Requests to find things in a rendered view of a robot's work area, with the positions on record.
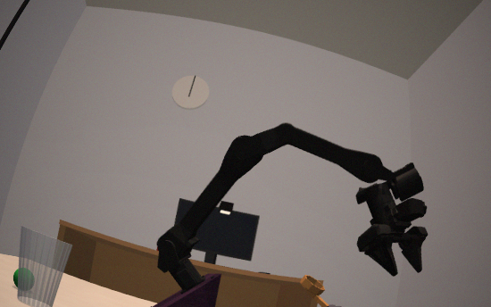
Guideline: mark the green ball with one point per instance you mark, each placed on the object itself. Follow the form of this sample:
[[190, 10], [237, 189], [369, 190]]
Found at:
[[15, 277]]

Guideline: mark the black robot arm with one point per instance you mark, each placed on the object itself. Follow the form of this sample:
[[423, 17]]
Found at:
[[245, 152]]

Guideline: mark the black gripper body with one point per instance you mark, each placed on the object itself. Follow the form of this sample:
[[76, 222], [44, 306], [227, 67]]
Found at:
[[380, 227]]

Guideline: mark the clear ribbed plastic cup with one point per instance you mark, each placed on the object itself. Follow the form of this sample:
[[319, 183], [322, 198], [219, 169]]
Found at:
[[42, 261]]

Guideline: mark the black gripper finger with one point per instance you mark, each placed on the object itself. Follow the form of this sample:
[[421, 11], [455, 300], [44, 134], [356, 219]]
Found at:
[[382, 253], [412, 253]]

